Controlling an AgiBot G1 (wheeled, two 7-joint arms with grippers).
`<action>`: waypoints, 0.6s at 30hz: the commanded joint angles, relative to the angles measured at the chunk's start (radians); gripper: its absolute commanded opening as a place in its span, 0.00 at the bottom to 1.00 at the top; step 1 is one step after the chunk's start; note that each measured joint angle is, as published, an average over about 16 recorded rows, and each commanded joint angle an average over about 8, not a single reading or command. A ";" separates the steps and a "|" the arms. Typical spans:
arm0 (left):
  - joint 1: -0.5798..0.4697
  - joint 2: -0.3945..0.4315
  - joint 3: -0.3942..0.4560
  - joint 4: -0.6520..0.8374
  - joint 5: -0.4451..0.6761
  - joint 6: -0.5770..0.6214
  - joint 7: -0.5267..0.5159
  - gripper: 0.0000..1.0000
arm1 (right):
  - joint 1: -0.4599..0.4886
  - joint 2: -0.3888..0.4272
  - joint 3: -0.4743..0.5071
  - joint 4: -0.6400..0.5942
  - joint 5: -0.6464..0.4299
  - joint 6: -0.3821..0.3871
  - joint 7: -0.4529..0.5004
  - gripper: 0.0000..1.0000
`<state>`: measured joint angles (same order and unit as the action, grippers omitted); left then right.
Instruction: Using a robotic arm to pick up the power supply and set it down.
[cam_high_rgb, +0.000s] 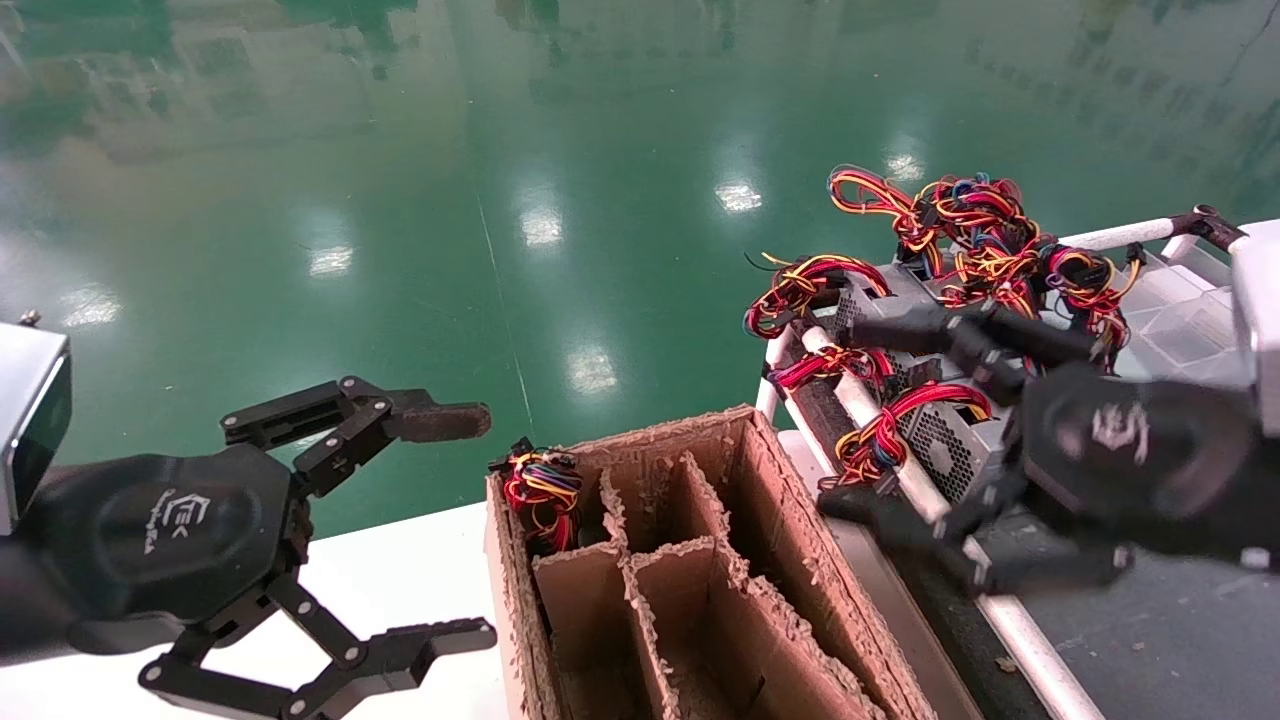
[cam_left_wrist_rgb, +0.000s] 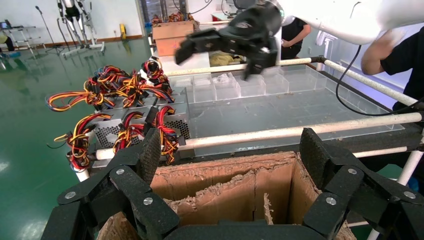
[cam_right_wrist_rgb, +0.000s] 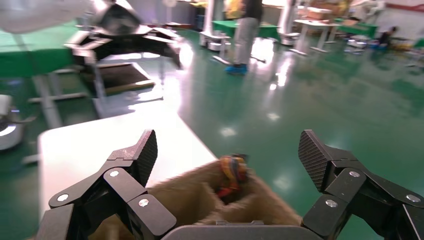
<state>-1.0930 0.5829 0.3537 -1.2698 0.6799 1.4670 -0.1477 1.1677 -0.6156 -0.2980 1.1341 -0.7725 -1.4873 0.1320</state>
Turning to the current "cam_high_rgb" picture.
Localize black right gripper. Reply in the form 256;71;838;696
818;300;1280;596

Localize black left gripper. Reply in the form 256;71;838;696
25;376;498;720

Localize clear acrylic divider tray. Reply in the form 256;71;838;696
1120;240;1243;386

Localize brown cardboard divider box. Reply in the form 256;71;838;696
485;405;936;720

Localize short white cart leg pipe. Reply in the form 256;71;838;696
755;330;793;417

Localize black pipe joint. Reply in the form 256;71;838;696
1170;205;1247;251

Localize long white cart rail pipe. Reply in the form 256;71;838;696
800;325;1106;720

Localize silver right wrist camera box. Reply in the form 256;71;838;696
1228;220;1280;441

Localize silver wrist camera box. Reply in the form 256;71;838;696
1228;220;1280;441
0;312;73;536

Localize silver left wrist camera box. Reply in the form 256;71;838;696
0;312;73;536

